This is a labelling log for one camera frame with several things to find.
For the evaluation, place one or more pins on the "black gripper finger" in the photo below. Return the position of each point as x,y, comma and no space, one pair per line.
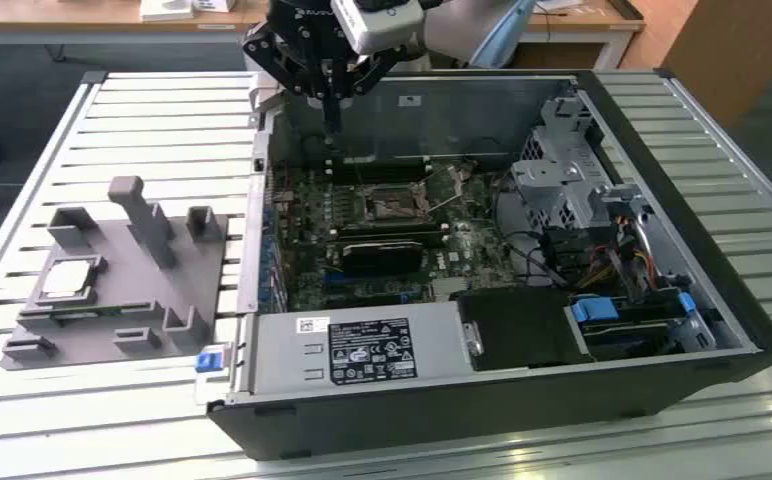
280,65
380,62

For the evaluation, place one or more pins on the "silver CPU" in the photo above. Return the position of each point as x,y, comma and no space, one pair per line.
66,277

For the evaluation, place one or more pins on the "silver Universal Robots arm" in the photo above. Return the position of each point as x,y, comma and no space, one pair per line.
449,25

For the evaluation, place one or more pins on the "CPU socket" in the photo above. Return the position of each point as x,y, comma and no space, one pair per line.
393,205

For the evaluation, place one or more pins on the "white and blue box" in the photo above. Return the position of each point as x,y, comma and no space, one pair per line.
216,5

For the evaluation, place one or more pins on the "RAM slot white clips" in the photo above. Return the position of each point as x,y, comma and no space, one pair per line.
393,233
400,157
400,171

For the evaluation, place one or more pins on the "white cardboard box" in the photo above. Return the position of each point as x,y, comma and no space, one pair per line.
167,12

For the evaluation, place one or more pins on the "silver metal drive cage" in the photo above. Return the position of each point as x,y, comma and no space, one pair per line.
560,180

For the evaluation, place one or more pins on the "green motherboard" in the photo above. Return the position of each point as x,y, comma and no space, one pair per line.
480,240

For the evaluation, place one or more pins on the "black graphics card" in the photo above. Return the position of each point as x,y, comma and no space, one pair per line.
383,260

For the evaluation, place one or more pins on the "silver chipset heatsink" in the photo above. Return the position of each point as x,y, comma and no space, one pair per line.
449,290

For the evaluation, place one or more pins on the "grey plastic parts rack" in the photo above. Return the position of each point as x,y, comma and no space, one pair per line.
126,280

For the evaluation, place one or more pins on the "wooden cabinet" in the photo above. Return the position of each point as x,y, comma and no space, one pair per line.
727,50

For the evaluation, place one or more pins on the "green RAM stick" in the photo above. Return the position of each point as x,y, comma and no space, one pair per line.
109,311

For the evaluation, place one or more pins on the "black plastic drive cover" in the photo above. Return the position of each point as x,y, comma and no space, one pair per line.
520,325

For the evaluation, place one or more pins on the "blue disk carrier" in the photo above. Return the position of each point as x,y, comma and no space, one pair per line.
594,310

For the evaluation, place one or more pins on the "silver power supply unit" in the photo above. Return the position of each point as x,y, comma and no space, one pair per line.
280,360

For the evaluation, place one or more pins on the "blue case latch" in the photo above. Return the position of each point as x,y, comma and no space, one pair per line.
208,362

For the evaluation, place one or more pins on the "blue plastic drive latch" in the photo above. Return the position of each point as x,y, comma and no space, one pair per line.
687,304

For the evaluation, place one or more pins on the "black open PC case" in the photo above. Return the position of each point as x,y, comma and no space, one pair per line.
427,425

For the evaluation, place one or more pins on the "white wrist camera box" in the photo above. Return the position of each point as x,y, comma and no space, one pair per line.
373,30

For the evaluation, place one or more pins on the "wooden desk white frame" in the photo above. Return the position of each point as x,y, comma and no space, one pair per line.
60,24

